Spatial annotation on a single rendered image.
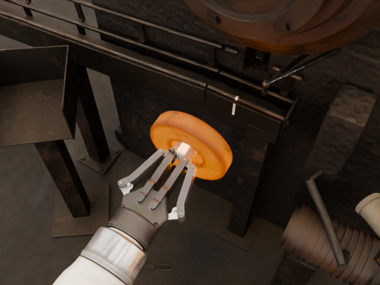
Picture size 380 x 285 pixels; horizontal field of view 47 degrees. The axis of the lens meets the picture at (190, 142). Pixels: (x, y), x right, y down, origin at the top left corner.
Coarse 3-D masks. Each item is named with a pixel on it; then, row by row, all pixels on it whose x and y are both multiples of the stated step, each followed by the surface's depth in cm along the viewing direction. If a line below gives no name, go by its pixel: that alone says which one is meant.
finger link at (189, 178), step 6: (192, 168) 73; (186, 174) 72; (192, 174) 72; (186, 180) 72; (192, 180) 73; (186, 186) 71; (180, 192) 71; (186, 192) 71; (180, 198) 70; (186, 198) 71; (180, 204) 70; (186, 204) 72; (180, 210) 69; (180, 216) 69; (180, 222) 70
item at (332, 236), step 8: (312, 176) 100; (320, 176) 101; (312, 184) 99; (312, 192) 99; (320, 200) 99; (320, 208) 99; (320, 216) 99; (328, 216) 98; (328, 224) 98; (328, 232) 97; (336, 240) 96; (336, 248) 95; (336, 256) 95; (344, 256) 96; (344, 264) 94
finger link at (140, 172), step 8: (160, 152) 75; (152, 160) 74; (160, 160) 76; (144, 168) 73; (152, 168) 75; (128, 176) 73; (136, 176) 73; (144, 176) 75; (120, 184) 72; (136, 184) 74
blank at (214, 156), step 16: (176, 112) 74; (160, 128) 75; (176, 128) 72; (192, 128) 71; (208, 128) 72; (160, 144) 80; (192, 144) 74; (208, 144) 71; (224, 144) 73; (176, 160) 82; (192, 160) 81; (208, 160) 75; (224, 160) 74; (208, 176) 80
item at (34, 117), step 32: (0, 64) 111; (32, 64) 112; (64, 64) 113; (0, 96) 116; (32, 96) 115; (64, 96) 100; (0, 128) 110; (32, 128) 109; (64, 128) 108; (64, 160) 128; (64, 192) 143; (96, 192) 165; (64, 224) 158; (96, 224) 158
